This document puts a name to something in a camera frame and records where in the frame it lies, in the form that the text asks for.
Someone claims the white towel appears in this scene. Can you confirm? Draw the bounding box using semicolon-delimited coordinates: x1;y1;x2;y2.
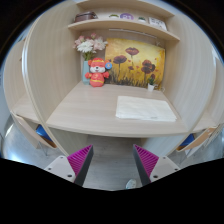
115;95;178;122

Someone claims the blue chair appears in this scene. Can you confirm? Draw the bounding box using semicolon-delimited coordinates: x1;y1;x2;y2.
179;133;196;150
35;124;54;143

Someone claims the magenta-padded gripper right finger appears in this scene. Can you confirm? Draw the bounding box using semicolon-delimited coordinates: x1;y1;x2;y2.
132;143;181;187

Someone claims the yellow poppy flower painting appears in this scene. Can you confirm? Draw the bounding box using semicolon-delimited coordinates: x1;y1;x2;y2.
104;37;166;90

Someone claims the red plush mouse toy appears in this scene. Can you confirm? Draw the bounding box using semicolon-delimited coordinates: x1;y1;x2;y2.
84;57;113;88

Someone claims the light blue vase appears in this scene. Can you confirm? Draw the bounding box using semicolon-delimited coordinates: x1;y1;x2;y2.
81;59;92;85

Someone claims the small plant in white pot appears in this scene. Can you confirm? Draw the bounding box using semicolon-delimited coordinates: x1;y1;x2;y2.
146;74;157;92

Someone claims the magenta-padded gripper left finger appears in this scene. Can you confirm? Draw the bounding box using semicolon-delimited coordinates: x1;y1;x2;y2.
43;144;95;187

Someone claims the pink and white flower bouquet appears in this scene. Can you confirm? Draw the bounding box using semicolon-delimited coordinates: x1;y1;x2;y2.
73;32;109;62

